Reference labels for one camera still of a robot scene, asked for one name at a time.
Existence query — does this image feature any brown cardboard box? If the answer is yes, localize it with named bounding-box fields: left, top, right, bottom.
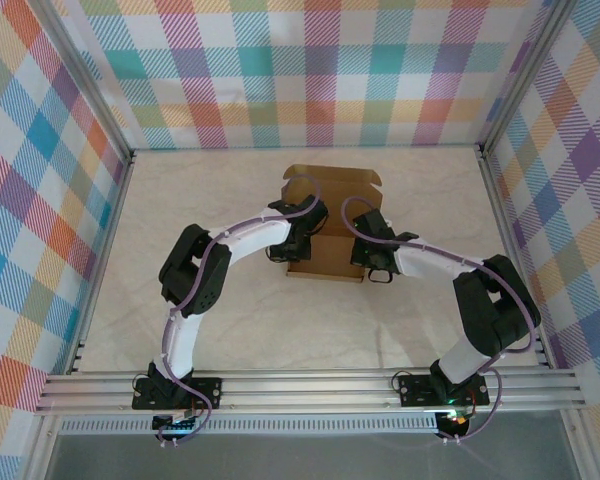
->
left=281, top=164, right=384, bottom=284

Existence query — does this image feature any plaid backdrop cloth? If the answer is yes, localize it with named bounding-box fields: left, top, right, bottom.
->
left=484, top=0, right=600, bottom=480
left=47, top=0, right=564, bottom=150
left=0, top=0, right=131, bottom=480

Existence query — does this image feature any short black right gripper cable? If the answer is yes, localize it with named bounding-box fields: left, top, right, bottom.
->
left=366, top=266, right=394, bottom=287

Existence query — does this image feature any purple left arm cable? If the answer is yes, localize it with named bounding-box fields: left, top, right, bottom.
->
left=154, top=173, right=324, bottom=449

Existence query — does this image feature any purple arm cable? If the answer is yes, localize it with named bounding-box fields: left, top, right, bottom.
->
left=154, top=173, right=324, bottom=449
left=340, top=195, right=542, bottom=447

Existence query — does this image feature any aluminium side rail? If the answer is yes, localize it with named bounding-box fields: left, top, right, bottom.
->
left=65, top=152, right=137, bottom=375
left=477, top=147, right=554, bottom=370

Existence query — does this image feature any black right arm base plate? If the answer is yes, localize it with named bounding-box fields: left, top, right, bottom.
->
left=397, top=373, right=491, bottom=407

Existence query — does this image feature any aluminium mounting rail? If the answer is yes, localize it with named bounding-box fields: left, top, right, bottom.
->
left=33, top=368, right=589, bottom=415

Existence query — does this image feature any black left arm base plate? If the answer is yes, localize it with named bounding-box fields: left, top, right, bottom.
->
left=131, top=376, right=224, bottom=412

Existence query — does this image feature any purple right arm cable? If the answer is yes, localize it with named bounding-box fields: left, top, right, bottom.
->
left=340, top=195, right=542, bottom=447

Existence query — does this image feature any slotted grey cable duct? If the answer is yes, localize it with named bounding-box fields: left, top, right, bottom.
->
left=59, top=413, right=440, bottom=435

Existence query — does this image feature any aluminium frame post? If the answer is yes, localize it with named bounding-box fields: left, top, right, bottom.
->
left=38, top=0, right=134, bottom=164
left=477, top=0, right=574, bottom=156

